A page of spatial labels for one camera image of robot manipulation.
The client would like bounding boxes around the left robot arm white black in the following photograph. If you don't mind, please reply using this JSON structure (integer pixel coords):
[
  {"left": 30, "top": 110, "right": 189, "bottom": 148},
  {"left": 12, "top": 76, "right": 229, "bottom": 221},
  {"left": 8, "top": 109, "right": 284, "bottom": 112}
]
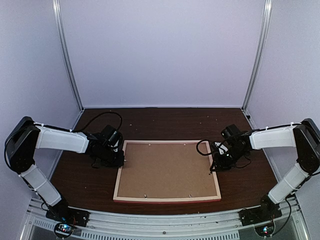
[{"left": 4, "top": 116, "right": 125, "bottom": 222}]

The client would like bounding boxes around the brown backing board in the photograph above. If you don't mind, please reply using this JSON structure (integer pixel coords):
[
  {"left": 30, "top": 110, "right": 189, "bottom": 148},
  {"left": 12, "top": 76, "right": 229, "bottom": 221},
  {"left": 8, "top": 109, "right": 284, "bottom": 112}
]
[{"left": 117, "top": 142, "right": 219, "bottom": 198}]

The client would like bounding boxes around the right aluminium corner post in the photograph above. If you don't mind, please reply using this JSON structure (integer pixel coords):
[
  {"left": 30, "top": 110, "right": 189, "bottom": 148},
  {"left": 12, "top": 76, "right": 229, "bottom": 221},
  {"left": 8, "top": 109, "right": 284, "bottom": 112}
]
[{"left": 241, "top": 0, "right": 273, "bottom": 111}]

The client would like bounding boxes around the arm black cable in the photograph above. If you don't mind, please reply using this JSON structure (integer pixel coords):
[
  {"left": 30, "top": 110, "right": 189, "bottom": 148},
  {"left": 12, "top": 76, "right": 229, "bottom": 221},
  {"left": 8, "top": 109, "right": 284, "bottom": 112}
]
[
  {"left": 196, "top": 139, "right": 216, "bottom": 156},
  {"left": 74, "top": 111, "right": 123, "bottom": 133}
]

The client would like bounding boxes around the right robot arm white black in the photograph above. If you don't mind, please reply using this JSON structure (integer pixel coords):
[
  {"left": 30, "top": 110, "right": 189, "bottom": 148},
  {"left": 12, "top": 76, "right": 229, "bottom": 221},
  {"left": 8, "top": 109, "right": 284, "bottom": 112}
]
[{"left": 209, "top": 118, "right": 320, "bottom": 221}]

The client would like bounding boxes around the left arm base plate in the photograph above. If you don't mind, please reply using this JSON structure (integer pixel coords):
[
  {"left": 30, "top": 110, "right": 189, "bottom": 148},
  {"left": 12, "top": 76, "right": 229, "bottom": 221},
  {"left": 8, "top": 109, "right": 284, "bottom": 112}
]
[{"left": 45, "top": 207, "right": 90, "bottom": 227}]

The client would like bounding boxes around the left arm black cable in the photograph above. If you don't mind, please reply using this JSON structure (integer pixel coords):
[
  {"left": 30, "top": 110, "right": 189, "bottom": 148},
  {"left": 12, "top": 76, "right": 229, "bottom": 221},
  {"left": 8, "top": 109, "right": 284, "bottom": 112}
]
[{"left": 74, "top": 111, "right": 123, "bottom": 133}]

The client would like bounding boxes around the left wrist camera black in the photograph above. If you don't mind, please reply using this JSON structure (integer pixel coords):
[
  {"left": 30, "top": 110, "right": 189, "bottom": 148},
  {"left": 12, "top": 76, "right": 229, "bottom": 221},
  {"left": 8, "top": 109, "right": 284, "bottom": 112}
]
[{"left": 110, "top": 140, "right": 121, "bottom": 152}]

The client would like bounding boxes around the aluminium front rail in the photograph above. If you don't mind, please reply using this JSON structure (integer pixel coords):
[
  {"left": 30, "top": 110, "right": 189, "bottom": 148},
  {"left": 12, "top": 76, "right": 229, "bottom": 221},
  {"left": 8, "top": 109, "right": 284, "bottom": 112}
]
[{"left": 24, "top": 192, "right": 308, "bottom": 240}]

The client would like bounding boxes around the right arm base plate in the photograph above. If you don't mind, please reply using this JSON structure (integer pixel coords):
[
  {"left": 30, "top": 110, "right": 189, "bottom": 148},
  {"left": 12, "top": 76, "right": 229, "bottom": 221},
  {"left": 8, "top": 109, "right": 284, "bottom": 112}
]
[{"left": 238, "top": 206, "right": 282, "bottom": 226}]

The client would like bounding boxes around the aluminium corner post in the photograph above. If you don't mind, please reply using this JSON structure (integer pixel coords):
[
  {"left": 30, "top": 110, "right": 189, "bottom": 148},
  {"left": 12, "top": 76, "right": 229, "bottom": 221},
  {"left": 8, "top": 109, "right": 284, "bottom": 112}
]
[
  {"left": 241, "top": 0, "right": 273, "bottom": 111},
  {"left": 51, "top": 0, "right": 85, "bottom": 111}
]

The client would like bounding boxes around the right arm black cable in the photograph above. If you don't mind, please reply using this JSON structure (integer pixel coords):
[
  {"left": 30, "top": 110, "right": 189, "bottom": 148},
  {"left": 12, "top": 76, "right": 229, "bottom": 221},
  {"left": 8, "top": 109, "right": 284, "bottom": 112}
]
[{"left": 196, "top": 139, "right": 216, "bottom": 156}]

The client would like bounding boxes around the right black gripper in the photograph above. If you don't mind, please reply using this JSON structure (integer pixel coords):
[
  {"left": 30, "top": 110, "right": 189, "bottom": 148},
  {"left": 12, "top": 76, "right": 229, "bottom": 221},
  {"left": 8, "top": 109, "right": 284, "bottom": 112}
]
[{"left": 210, "top": 146, "right": 247, "bottom": 173}]

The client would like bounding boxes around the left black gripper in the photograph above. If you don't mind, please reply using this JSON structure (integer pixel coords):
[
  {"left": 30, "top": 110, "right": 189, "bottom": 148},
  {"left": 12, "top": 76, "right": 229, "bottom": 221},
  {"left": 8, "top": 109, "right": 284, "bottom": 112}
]
[{"left": 99, "top": 145, "right": 124, "bottom": 167}]

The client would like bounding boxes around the left aluminium corner post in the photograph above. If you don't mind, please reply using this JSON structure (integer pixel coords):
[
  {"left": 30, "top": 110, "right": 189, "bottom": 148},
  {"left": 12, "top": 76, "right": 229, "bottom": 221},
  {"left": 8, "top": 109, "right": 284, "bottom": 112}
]
[{"left": 51, "top": 0, "right": 85, "bottom": 111}]

